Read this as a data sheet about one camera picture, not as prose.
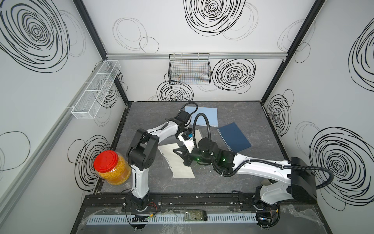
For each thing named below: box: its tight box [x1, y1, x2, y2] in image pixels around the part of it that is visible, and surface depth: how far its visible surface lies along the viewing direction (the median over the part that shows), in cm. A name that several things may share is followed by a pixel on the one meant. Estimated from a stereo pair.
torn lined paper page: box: [157, 143, 196, 179], surface depth 70 cm
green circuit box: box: [184, 210, 207, 222], surface depth 68 cm
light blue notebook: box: [185, 106, 219, 127], surface depth 111 cm
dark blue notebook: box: [216, 122, 252, 153], surface depth 101 cm
